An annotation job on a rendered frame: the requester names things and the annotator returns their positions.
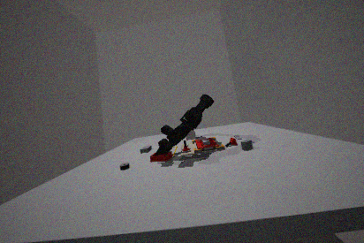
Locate black toy tyre with grey hub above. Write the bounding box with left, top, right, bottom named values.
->
left=120, top=163, right=129, bottom=171

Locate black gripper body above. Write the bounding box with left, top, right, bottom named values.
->
left=158, top=135, right=181, bottom=154

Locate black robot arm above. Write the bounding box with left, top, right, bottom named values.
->
left=161, top=95, right=214, bottom=140

